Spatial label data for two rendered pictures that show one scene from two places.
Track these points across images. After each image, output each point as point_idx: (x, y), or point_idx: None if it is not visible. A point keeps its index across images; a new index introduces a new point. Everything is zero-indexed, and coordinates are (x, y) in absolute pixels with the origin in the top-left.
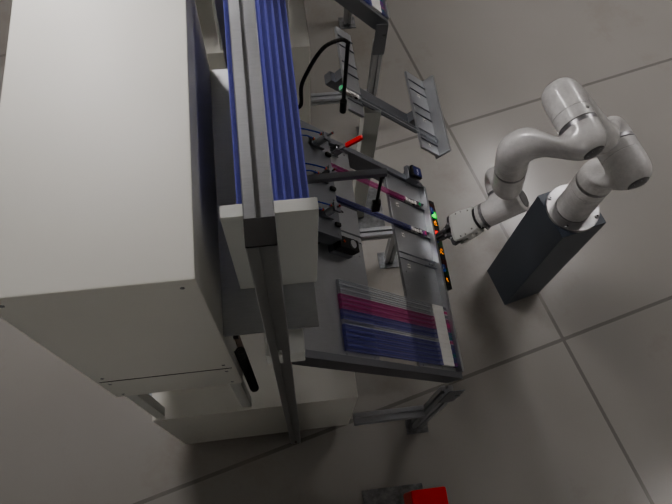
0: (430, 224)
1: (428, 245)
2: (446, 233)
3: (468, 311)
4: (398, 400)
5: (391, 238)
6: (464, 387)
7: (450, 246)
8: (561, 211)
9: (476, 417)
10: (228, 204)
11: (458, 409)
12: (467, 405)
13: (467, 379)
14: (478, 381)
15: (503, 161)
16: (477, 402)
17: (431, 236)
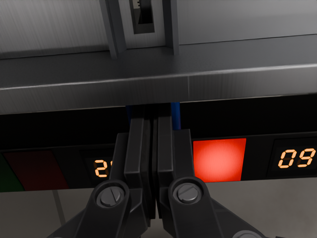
0: (257, 61)
1: (47, 27)
2: (123, 208)
3: (161, 236)
4: (37, 112)
5: (281, 95)
6: (46, 209)
7: (278, 226)
8: None
9: (4, 219)
10: None
11: (17, 195)
12: (21, 209)
13: (57, 216)
14: (53, 232)
15: None
16: (24, 225)
17: (133, 63)
